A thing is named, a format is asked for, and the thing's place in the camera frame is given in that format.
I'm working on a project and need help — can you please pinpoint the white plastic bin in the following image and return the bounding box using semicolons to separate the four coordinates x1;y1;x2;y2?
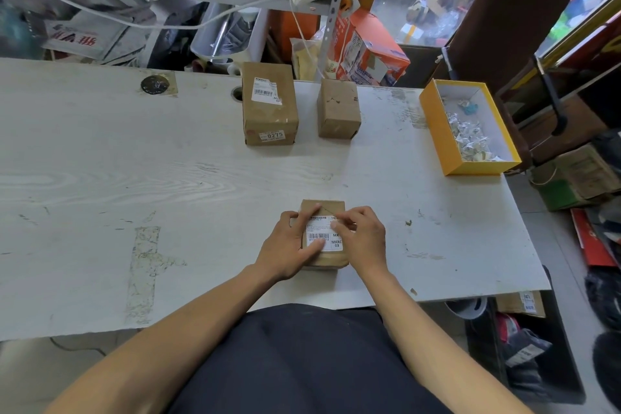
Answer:
190;3;270;65

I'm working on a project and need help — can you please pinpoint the person's right forearm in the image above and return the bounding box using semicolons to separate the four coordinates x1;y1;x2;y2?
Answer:
361;268;534;414

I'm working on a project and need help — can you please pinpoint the dark navy shirt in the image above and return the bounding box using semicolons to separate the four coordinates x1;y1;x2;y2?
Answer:
167;304;455;414

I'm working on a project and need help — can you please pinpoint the person's right hand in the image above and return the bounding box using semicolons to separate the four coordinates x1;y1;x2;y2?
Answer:
331;206;389;276

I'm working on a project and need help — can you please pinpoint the red folder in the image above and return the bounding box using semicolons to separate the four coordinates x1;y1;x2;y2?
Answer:
571;208;620;268

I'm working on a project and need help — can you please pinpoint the person's left forearm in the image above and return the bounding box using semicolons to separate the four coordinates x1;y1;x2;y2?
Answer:
43;265;278;414

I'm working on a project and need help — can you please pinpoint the beige plastic packet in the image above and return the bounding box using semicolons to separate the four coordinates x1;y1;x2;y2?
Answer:
290;38;336;81

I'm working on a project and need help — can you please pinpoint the white perforated metal post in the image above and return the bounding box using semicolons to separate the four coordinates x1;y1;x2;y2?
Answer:
315;0;367;80

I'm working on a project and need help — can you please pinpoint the folded newspaper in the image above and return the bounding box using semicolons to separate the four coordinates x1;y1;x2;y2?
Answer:
42;16;146;65

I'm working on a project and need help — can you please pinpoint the orange printed carton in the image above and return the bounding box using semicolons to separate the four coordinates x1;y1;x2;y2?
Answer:
329;8;411;87

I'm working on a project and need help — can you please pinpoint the pile of torn label scraps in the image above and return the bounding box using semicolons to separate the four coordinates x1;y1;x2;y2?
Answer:
444;98;505;162

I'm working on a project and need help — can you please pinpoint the black round stool base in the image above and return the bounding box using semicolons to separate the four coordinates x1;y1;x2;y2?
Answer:
593;331;621;409

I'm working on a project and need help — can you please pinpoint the small cube brown parcel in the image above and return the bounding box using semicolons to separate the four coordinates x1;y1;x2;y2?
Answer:
293;199;350;270

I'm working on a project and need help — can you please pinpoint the black plastic crate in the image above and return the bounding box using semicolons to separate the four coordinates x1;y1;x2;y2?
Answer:
464;265;587;405

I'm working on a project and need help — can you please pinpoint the yellow tray with label scraps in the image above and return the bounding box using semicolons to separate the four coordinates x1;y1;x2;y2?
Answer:
419;78;523;177

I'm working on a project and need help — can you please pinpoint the tall cardboard box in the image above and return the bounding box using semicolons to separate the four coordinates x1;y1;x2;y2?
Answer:
241;61;300;147

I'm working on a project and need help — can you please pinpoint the black round grommet cover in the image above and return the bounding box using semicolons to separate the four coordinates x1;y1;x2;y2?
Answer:
140;74;171;95

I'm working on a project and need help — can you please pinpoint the white bucket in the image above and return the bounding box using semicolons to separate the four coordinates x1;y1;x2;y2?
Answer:
444;296;488;321

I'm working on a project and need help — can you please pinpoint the person's left hand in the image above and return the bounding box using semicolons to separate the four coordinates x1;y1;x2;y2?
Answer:
254;203;327;281

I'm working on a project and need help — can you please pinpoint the labelled brown cardboard box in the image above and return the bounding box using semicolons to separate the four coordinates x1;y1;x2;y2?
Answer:
496;290;547;319

